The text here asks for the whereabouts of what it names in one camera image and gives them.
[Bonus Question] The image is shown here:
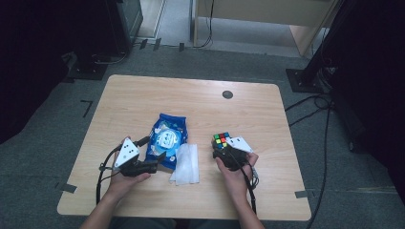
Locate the black hanging cable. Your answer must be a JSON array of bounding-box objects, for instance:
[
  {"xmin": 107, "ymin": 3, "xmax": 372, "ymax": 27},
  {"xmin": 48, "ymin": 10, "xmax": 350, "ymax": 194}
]
[{"xmin": 190, "ymin": 0, "xmax": 215, "ymax": 50}]

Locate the left hand-held gripper cable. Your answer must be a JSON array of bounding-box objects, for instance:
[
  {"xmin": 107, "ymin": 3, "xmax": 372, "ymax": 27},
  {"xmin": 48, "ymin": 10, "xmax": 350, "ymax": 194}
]
[{"xmin": 95, "ymin": 145, "xmax": 124, "ymax": 206}]

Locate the multicoloured puzzle cube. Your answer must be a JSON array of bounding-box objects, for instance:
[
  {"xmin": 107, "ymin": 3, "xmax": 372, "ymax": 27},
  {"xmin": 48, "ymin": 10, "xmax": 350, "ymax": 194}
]
[{"xmin": 211, "ymin": 132, "xmax": 232, "ymax": 151}]

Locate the person's lap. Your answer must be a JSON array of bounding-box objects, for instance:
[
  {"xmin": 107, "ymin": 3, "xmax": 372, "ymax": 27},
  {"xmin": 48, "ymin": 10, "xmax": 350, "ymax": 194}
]
[{"xmin": 109, "ymin": 218, "xmax": 238, "ymax": 229}]

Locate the person's right hand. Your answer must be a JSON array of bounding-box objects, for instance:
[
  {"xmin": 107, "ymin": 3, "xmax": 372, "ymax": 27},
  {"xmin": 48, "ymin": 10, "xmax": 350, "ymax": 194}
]
[{"xmin": 215, "ymin": 152, "xmax": 260, "ymax": 203}]

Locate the black cable by stand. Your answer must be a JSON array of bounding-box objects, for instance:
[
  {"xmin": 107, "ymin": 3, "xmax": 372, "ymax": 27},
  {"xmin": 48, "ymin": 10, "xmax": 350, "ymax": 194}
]
[{"xmin": 92, "ymin": 47, "xmax": 132, "ymax": 66}]

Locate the right hand-held gripper cable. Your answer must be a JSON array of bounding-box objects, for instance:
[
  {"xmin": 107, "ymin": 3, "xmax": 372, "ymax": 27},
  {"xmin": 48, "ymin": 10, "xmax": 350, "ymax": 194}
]
[{"xmin": 237, "ymin": 158, "xmax": 260, "ymax": 216}]

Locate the dark cabinet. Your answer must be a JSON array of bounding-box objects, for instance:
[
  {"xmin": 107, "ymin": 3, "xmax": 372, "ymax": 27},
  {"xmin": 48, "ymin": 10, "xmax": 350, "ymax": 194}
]
[{"xmin": 104, "ymin": 0, "xmax": 144, "ymax": 56}]

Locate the white wet wipe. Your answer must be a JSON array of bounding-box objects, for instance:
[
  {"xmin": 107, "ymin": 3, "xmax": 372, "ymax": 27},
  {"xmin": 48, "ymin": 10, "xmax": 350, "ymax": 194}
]
[{"xmin": 168, "ymin": 143, "xmax": 201, "ymax": 186}]

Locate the blue snack bag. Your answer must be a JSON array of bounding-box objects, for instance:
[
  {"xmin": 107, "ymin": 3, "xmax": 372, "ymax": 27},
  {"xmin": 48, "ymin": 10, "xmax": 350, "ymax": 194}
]
[{"xmin": 144, "ymin": 113, "xmax": 189, "ymax": 171}]

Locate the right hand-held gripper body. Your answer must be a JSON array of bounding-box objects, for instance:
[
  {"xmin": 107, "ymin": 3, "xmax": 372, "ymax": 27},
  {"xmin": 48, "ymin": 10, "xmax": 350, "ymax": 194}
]
[{"xmin": 219, "ymin": 136, "xmax": 254, "ymax": 172}]

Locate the black curtain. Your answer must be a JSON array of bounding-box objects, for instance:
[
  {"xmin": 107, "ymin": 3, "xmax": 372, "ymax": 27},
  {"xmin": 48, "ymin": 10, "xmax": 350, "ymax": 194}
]
[
  {"xmin": 300, "ymin": 0, "xmax": 405, "ymax": 204},
  {"xmin": 0, "ymin": 0, "xmax": 108, "ymax": 146}
]

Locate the black stand base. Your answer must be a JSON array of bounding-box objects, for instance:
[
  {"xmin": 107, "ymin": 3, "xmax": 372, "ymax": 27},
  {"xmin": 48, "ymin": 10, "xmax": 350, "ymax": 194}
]
[
  {"xmin": 285, "ymin": 68, "xmax": 333, "ymax": 94},
  {"xmin": 67, "ymin": 52, "xmax": 109, "ymax": 81}
]

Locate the long black floor cable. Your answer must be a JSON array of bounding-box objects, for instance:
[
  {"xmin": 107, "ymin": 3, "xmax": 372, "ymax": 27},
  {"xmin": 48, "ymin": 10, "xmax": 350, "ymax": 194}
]
[{"xmin": 305, "ymin": 101, "xmax": 333, "ymax": 229}]

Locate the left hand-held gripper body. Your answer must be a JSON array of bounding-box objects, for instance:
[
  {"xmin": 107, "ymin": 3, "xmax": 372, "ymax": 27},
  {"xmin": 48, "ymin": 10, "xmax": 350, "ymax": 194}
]
[{"xmin": 113, "ymin": 136, "xmax": 159, "ymax": 177}]

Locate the beige wooden desk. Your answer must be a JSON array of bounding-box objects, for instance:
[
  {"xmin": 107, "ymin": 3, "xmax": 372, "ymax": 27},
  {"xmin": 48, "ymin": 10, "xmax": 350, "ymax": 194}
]
[{"xmin": 190, "ymin": 0, "xmax": 338, "ymax": 58}]

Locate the hand-held gripper cable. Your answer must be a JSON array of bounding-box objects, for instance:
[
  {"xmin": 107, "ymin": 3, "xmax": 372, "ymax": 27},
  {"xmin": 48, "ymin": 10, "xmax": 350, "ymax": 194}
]
[
  {"xmin": 237, "ymin": 158, "xmax": 260, "ymax": 216},
  {"xmin": 95, "ymin": 145, "xmax": 124, "ymax": 206}
]

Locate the person's left hand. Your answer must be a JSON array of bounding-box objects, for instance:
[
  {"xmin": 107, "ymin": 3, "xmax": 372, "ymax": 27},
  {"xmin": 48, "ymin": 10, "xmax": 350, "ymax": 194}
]
[{"xmin": 106, "ymin": 136, "xmax": 151, "ymax": 199}]

